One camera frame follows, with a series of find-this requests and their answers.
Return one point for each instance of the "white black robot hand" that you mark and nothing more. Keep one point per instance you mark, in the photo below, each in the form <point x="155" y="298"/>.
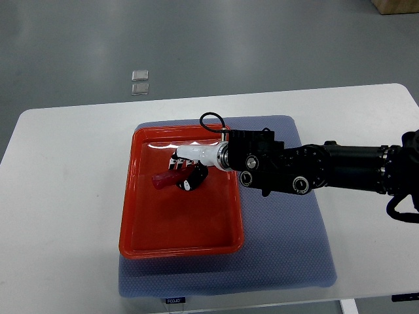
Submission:
<point x="207" y="155"/>

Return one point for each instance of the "black table label left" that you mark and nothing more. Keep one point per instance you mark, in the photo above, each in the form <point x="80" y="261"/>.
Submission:
<point x="175" y="300"/>

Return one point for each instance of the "white table leg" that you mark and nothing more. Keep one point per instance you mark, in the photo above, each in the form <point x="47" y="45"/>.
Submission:
<point x="348" y="306"/>

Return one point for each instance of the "upper silver floor plate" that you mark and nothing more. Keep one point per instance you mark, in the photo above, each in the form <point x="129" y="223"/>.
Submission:
<point x="140" y="75"/>

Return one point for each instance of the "black table label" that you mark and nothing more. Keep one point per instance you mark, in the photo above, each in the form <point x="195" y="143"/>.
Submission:
<point x="405" y="297"/>
<point x="175" y="300"/>

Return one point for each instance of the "red plastic tray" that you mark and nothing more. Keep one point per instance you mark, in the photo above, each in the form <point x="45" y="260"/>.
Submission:
<point x="172" y="222"/>

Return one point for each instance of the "red pepper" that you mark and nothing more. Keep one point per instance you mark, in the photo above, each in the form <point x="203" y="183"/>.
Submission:
<point x="170" y="177"/>

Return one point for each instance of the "black table label right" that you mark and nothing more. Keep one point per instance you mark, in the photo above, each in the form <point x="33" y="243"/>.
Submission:
<point x="405" y="297"/>

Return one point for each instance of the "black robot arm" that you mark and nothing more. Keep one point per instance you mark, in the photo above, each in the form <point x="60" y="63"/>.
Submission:
<point x="267" y="165"/>

